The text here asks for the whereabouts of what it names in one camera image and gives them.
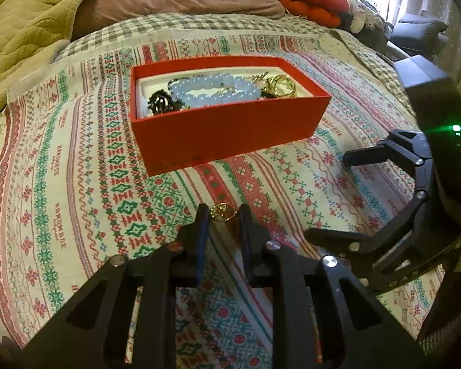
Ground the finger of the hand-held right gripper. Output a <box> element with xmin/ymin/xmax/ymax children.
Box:
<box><xmin>303</xmin><ymin>190</ymin><xmax>442</xmax><ymax>295</ymax></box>
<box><xmin>343</xmin><ymin>129</ymin><xmax>434</xmax><ymax>170</ymax></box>

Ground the patterned striped blanket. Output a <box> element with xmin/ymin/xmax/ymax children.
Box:
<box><xmin>0</xmin><ymin>33</ymin><xmax>446</xmax><ymax>369</ymax></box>

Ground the light blue beaded bracelet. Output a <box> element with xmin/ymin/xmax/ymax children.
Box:
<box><xmin>168</xmin><ymin>74</ymin><xmax>261</xmax><ymax>109</ymax></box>

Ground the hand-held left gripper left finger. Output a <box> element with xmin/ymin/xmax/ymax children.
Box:
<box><xmin>23</xmin><ymin>202</ymin><xmax>212</xmax><ymax>369</ymax></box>

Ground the orange-red plush toy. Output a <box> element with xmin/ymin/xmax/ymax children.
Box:
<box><xmin>280</xmin><ymin>0</ymin><xmax>351</xmax><ymax>27</ymax></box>

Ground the red cardboard box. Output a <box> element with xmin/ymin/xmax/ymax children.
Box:
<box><xmin>131</xmin><ymin>56</ymin><xmax>332</xmax><ymax>177</ymax></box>

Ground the white plush toy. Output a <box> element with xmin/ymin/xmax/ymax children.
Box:
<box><xmin>346</xmin><ymin>0</ymin><xmax>392</xmax><ymax>35</ymax></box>

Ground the grey armchair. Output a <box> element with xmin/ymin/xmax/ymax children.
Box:
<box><xmin>386</xmin><ymin>13</ymin><xmax>448</xmax><ymax>60</ymax></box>

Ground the dark beaded bracelet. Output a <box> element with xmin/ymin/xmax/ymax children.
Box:
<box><xmin>147</xmin><ymin>89</ymin><xmax>183</xmax><ymax>116</ymax></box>

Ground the yellow-green beaded bracelet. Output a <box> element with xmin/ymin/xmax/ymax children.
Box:
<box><xmin>261</xmin><ymin>75</ymin><xmax>297</xmax><ymax>100</ymax></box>

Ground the gold ring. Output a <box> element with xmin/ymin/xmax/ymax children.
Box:
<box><xmin>209</xmin><ymin>202</ymin><xmax>239</xmax><ymax>221</ymax></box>

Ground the mauve pillow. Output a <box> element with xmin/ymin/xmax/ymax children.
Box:
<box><xmin>71</xmin><ymin>0</ymin><xmax>286</xmax><ymax>41</ymax></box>

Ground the olive green blanket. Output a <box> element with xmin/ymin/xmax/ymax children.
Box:
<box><xmin>0</xmin><ymin>0</ymin><xmax>118</xmax><ymax>125</ymax></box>

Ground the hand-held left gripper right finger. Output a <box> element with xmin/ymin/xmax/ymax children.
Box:
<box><xmin>236</xmin><ymin>203</ymin><xmax>423</xmax><ymax>369</ymax></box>

